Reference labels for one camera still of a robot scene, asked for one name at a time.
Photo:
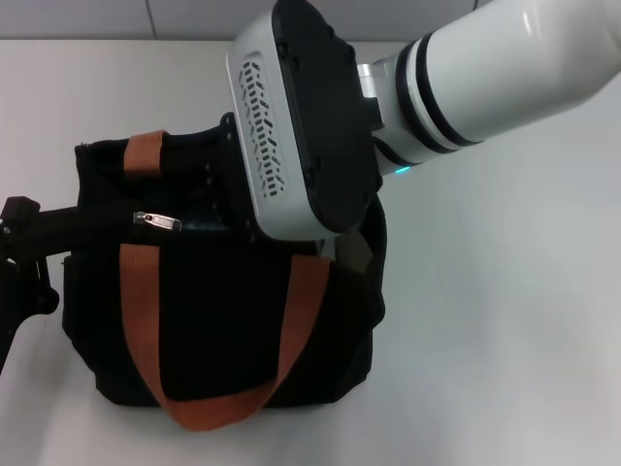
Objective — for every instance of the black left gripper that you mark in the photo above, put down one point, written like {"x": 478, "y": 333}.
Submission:
{"x": 24, "y": 291}

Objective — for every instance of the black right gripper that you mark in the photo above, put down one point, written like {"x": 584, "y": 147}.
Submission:
{"x": 233, "y": 194}

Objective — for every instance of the silver zipper pull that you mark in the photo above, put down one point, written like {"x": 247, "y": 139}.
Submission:
{"x": 160, "y": 222}

